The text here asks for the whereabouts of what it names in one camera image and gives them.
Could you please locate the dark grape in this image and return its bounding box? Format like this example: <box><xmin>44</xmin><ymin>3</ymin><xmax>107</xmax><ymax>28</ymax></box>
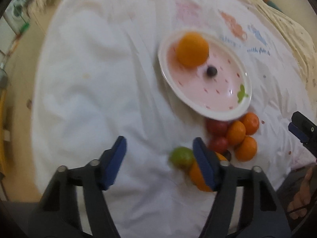
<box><xmin>223</xmin><ymin>150</ymin><xmax>232</xmax><ymax>162</ymax></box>
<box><xmin>206</xmin><ymin>66</ymin><xmax>218</xmax><ymax>77</ymax></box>

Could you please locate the white washing machine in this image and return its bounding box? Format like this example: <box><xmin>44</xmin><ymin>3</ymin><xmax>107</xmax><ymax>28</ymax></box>
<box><xmin>4</xmin><ymin>0</ymin><xmax>30</xmax><ymax>35</ymax></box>

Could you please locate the large orange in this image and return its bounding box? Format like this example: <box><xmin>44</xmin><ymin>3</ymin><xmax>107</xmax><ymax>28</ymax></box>
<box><xmin>188</xmin><ymin>149</ymin><xmax>213</xmax><ymax>192</ymax></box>
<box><xmin>175</xmin><ymin>32</ymin><xmax>209</xmax><ymax>69</ymax></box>

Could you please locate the white cartoon print duvet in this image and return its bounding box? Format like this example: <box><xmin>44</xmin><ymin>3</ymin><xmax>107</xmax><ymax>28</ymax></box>
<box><xmin>32</xmin><ymin>0</ymin><xmax>316</xmax><ymax>237</ymax></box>

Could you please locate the white pink ceramic plate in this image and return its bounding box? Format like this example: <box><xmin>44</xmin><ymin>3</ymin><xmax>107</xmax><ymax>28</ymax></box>
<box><xmin>158</xmin><ymin>29</ymin><xmax>252</xmax><ymax>121</ymax></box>

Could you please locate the person's right hand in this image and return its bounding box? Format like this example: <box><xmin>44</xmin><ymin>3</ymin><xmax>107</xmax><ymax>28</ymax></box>
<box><xmin>287</xmin><ymin>167</ymin><xmax>315</xmax><ymax>220</ymax></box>

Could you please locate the red tomato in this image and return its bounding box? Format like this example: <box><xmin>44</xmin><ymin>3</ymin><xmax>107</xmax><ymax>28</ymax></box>
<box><xmin>208</xmin><ymin>136</ymin><xmax>228</xmax><ymax>154</ymax></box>
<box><xmin>206</xmin><ymin>119</ymin><xmax>229</xmax><ymax>136</ymax></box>

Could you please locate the cream floral bed sheet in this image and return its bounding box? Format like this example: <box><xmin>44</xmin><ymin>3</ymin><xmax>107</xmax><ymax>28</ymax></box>
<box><xmin>247</xmin><ymin>0</ymin><xmax>316</xmax><ymax>109</ymax></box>

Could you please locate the green lime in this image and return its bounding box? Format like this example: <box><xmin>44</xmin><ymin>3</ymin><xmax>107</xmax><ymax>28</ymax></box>
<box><xmin>169</xmin><ymin>147</ymin><xmax>195</xmax><ymax>171</ymax></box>

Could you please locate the small mandarin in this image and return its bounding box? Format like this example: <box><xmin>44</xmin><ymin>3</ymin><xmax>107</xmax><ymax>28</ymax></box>
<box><xmin>240</xmin><ymin>112</ymin><xmax>260</xmax><ymax>135</ymax></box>
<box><xmin>227</xmin><ymin>120</ymin><xmax>246</xmax><ymax>147</ymax></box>
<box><xmin>234</xmin><ymin>136</ymin><xmax>257</xmax><ymax>162</ymax></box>

